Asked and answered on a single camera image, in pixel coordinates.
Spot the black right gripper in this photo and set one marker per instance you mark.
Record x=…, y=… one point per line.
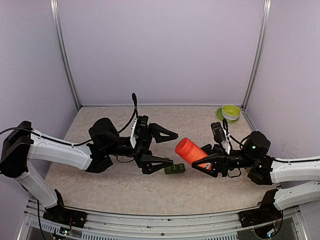
x=221, y=161

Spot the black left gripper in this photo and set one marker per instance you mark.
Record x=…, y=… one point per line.
x=142, y=156

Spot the orange pill bottle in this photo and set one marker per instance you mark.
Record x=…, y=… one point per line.
x=189, y=151

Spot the green pill organizer box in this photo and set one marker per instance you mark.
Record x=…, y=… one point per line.
x=175, y=169

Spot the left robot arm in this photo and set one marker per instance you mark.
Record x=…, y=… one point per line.
x=24, y=143

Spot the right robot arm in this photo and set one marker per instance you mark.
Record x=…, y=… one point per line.
x=264, y=170

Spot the white bowl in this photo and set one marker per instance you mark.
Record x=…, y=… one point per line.
x=229, y=116

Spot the green plate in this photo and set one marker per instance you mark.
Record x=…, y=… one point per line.
x=221, y=117

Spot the lime green bowl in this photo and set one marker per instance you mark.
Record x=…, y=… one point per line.
x=230, y=108

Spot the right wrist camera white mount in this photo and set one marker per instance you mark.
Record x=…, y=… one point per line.
x=220, y=137

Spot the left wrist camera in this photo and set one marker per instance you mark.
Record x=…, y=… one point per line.
x=138, y=129

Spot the front aluminium rail base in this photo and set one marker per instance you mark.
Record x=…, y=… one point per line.
x=113, y=226

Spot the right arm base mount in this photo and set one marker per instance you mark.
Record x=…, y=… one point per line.
x=266, y=212

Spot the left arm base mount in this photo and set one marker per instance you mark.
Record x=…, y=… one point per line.
x=66, y=216

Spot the right aluminium frame post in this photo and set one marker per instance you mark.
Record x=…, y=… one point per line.
x=258, y=53

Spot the aluminium frame post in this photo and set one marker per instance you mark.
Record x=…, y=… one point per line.
x=54, y=6
x=258, y=53

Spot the left aluminium frame post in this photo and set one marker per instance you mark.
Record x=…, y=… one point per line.
x=54, y=6

